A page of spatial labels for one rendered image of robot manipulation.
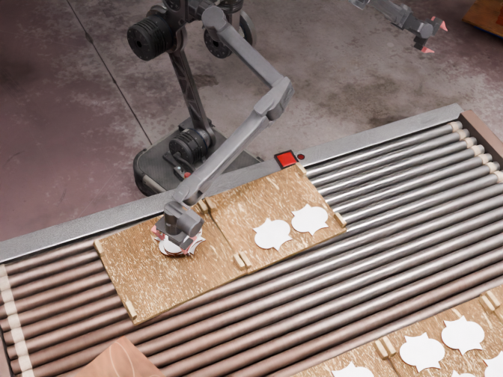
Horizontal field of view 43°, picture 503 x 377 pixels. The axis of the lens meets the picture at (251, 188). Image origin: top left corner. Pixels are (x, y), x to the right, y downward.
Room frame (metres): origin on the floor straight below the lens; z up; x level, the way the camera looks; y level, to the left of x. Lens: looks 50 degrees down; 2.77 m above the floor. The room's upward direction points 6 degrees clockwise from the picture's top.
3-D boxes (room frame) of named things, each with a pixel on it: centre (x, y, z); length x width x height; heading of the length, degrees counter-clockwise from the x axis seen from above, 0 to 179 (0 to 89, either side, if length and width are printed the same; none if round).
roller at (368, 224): (1.29, -0.16, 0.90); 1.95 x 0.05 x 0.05; 120
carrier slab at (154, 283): (1.19, 0.25, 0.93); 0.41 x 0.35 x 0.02; 125
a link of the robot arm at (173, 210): (1.20, 0.23, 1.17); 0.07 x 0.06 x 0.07; 54
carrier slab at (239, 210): (1.42, -0.09, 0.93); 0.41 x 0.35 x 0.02; 124
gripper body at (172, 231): (1.20, 0.23, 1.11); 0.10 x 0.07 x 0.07; 61
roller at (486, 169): (1.33, -0.14, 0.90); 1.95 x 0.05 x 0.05; 120
